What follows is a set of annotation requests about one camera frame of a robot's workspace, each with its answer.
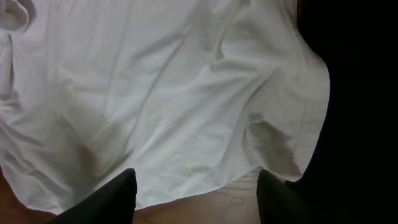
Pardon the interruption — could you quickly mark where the black garment on right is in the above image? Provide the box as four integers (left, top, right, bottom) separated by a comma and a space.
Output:
293, 0, 397, 223

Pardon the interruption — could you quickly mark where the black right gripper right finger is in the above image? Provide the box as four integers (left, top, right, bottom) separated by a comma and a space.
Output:
256, 169, 314, 224

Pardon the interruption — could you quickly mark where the white printed t-shirt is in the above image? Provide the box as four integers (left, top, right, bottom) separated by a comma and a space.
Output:
1, 0, 330, 214

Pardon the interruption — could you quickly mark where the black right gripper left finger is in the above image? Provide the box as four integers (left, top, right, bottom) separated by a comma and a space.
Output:
48, 168, 137, 224

